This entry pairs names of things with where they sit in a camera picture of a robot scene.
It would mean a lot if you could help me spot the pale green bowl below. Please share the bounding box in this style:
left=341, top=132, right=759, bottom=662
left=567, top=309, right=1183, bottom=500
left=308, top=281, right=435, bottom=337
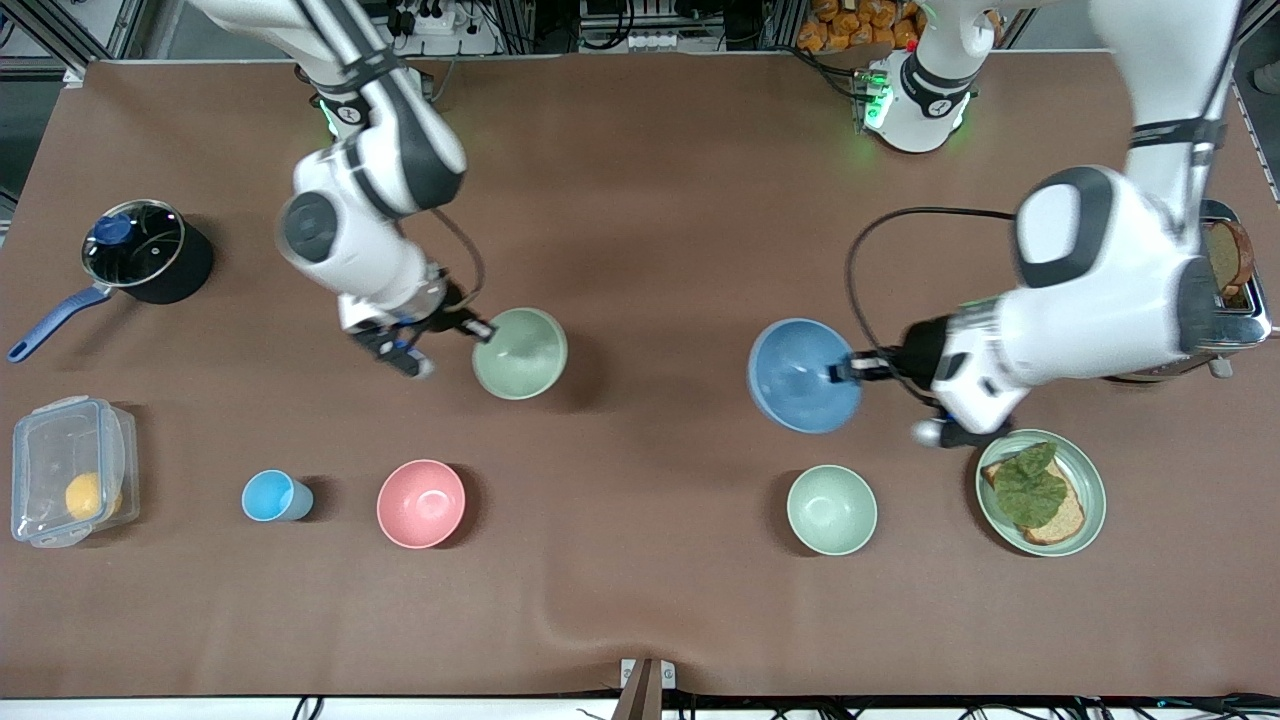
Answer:
left=472, top=307, right=569, bottom=401
left=786, top=464, right=879, bottom=557

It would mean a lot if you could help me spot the blue bowl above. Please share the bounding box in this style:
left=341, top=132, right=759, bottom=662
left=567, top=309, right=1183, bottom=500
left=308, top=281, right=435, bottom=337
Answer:
left=748, top=318, right=864, bottom=435

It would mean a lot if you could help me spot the pink bowl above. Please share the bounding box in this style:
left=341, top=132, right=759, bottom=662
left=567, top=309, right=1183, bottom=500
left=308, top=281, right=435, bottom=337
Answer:
left=376, top=459, right=467, bottom=550

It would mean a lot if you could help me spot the green lettuce leaf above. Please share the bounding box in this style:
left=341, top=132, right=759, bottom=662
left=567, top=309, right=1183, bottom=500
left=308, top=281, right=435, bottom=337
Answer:
left=993, top=442, right=1069, bottom=529

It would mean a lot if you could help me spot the pale green plate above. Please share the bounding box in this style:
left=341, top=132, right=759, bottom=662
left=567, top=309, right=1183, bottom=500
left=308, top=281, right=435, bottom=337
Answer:
left=975, top=429, right=1108, bottom=558

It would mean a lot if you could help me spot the bread slice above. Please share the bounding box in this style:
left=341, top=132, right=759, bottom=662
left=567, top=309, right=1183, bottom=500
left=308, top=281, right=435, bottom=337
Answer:
left=981, top=455, right=1087, bottom=546

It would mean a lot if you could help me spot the light blue cup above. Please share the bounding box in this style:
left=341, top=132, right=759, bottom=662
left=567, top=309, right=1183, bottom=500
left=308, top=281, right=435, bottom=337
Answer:
left=241, top=469, right=314, bottom=523

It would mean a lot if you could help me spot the white power strip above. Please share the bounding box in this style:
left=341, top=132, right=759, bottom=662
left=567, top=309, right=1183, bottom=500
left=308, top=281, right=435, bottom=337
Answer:
left=385, top=0, right=473, bottom=37

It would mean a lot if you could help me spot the glass lid blue knob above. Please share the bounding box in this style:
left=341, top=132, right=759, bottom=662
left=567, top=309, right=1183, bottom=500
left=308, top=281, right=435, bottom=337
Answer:
left=82, top=200, right=187, bottom=289

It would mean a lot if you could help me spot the brown table cloth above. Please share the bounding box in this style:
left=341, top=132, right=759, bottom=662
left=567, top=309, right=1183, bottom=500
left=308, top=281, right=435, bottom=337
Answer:
left=0, top=50, right=1280, bottom=699

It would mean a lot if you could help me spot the brown toast slice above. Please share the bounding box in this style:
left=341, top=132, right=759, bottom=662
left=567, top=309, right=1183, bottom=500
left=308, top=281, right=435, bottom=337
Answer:
left=1204, top=219, right=1255, bottom=300

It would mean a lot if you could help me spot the beige chrome toaster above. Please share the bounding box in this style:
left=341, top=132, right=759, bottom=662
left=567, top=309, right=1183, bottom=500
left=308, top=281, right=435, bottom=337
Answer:
left=1100, top=198, right=1274, bottom=386

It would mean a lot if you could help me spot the orange snack bag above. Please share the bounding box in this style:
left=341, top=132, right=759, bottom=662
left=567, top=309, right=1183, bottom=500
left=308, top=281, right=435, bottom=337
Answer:
left=797, top=0, right=923, bottom=53

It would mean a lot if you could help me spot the yellow lemon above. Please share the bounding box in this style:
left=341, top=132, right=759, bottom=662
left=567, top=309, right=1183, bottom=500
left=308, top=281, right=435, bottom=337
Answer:
left=65, top=471, right=123, bottom=521

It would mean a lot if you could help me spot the clear plastic lidded container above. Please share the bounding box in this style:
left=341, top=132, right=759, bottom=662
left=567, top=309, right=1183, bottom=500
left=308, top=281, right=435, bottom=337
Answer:
left=10, top=396, right=141, bottom=549

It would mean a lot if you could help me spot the black saucepan blue handle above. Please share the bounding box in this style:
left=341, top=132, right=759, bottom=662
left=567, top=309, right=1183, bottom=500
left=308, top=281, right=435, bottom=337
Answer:
left=8, top=200, right=214, bottom=363

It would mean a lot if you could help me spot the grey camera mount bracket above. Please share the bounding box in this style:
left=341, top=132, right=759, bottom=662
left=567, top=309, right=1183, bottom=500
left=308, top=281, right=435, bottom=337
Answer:
left=612, top=657, right=677, bottom=720

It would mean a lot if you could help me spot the aluminium frame profile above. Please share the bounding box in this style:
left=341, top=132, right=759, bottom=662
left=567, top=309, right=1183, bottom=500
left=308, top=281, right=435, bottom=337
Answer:
left=1232, top=40, right=1280, bottom=206
left=0, top=0, right=151, bottom=83

